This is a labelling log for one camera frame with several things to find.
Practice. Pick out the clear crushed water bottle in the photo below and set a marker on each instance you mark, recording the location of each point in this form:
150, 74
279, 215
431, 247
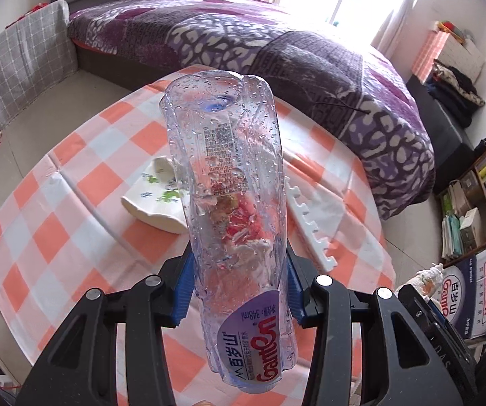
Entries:
226, 152

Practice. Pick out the orange white checkered tablecloth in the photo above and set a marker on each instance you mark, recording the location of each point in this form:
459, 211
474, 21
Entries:
64, 229

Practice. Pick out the white notched foam strip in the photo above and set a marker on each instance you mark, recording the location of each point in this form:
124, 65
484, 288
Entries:
308, 228

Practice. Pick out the white floral paper cup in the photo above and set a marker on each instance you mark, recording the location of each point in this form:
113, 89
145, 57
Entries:
154, 198

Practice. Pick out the purple patterned bed quilt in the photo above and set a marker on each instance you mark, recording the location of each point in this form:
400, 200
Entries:
350, 90

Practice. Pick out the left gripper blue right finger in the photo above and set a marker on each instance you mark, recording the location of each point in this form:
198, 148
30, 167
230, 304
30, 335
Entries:
296, 286

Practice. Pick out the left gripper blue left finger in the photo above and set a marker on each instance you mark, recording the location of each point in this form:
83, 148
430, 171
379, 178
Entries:
184, 287

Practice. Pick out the near Ganten water carton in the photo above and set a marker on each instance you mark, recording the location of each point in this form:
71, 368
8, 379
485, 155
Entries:
457, 297

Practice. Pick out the black storage bench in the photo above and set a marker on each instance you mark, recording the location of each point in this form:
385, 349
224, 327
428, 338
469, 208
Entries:
452, 148

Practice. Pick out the grey checkered cloth cover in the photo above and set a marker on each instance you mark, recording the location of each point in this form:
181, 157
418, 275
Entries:
35, 54

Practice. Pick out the wooden bookshelf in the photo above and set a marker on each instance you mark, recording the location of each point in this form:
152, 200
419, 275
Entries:
463, 214

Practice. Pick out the pile of dark clothes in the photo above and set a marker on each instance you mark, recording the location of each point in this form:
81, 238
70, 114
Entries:
454, 91

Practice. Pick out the white tissue wad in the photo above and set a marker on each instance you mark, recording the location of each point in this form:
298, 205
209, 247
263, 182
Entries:
427, 281

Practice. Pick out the pink white drawer cabinet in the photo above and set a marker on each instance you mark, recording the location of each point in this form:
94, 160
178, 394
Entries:
443, 47

